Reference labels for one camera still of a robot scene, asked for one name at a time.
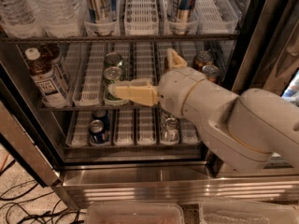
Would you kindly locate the rear iced tea bottle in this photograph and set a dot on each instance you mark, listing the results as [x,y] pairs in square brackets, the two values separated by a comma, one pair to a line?
[51,53]

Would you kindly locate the clear water bottle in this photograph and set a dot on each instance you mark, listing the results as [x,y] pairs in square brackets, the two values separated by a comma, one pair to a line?
[59,17]
[19,19]

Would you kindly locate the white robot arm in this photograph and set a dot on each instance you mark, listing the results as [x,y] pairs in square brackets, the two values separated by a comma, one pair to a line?
[243,130]

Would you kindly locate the left clear plastic bin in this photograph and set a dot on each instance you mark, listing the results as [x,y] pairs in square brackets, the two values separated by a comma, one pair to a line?
[134,213]

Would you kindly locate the front blue soda can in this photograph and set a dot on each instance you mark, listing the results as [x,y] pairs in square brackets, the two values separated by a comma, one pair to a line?
[98,132]

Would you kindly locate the clear plastic bin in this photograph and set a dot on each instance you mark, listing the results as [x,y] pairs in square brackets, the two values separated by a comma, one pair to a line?
[242,212]
[134,213]

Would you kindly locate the tall silver blue can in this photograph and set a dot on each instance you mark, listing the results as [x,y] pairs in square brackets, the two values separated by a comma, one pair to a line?
[102,14]
[179,15]

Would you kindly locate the front right gold can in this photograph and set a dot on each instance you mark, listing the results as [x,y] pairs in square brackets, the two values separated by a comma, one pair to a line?
[212,72]

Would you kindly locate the right tall silver blue can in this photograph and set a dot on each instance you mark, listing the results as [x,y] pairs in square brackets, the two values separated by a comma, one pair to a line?
[179,15]

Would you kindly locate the gold can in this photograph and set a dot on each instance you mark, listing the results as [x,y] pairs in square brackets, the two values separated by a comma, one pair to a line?
[212,72]
[201,59]

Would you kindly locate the open fridge door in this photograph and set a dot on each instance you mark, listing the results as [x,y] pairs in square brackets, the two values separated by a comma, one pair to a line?
[17,135]

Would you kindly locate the front iced tea bottle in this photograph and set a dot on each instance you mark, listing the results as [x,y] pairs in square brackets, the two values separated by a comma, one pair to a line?
[47,79]

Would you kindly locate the right clear plastic bin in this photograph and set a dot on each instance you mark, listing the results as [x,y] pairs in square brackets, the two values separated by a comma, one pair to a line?
[242,212]

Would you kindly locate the rear green soda can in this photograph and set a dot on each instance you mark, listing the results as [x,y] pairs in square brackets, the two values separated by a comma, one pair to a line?
[113,59]

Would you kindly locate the top wire shelf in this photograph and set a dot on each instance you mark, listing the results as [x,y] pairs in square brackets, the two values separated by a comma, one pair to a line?
[121,39]

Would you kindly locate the iced tea bottle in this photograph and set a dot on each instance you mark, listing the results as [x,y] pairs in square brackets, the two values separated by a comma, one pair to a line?
[51,53]
[47,79]

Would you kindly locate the middle wire shelf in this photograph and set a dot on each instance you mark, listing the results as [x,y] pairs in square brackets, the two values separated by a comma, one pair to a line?
[94,107]

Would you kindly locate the green soda can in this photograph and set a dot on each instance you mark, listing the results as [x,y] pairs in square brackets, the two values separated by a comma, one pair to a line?
[112,74]
[113,59]

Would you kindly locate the front green soda can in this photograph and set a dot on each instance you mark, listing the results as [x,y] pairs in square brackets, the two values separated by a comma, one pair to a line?
[112,74]

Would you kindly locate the rear right gold can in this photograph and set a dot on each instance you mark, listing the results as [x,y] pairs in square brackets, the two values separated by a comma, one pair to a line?
[201,59]

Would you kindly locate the front silver can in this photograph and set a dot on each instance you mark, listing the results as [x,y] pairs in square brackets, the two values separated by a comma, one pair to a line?
[170,133]

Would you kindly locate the left tall silver blue can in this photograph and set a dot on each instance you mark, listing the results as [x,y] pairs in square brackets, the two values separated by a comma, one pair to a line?
[102,14]

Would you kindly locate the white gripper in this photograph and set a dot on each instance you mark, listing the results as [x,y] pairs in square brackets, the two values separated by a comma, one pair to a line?
[174,89]

